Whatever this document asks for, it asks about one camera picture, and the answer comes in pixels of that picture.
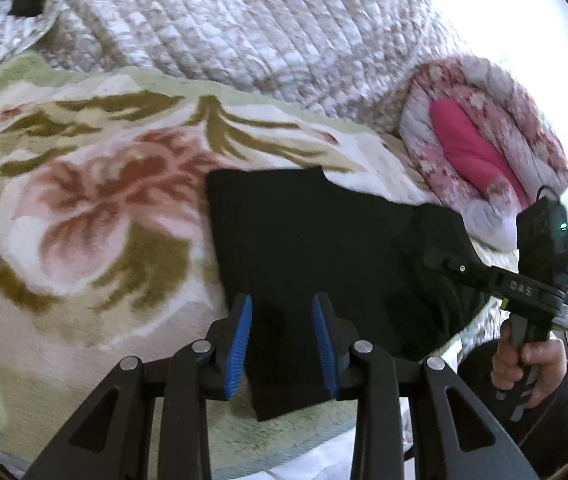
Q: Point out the pink floral comforter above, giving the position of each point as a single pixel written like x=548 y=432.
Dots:
x=464 y=85

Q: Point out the magenta cloth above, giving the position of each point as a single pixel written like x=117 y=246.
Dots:
x=469 y=150

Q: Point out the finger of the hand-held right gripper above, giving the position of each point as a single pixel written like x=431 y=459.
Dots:
x=456 y=269

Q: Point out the person's right hand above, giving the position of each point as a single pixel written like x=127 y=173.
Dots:
x=549 y=365

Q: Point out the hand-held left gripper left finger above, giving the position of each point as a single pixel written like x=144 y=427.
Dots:
x=239 y=345

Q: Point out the black pants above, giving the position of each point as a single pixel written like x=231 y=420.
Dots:
x=314 y=240

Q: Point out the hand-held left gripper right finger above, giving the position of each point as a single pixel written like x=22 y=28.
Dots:
x=325 y=345

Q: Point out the quilted grey bedspread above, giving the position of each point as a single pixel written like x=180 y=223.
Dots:
x=214 y=25

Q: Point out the floral fleece blanket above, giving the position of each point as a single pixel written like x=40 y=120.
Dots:
x=89 y=210

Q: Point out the person's right forearm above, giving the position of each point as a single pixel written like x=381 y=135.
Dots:
x=564 y=430

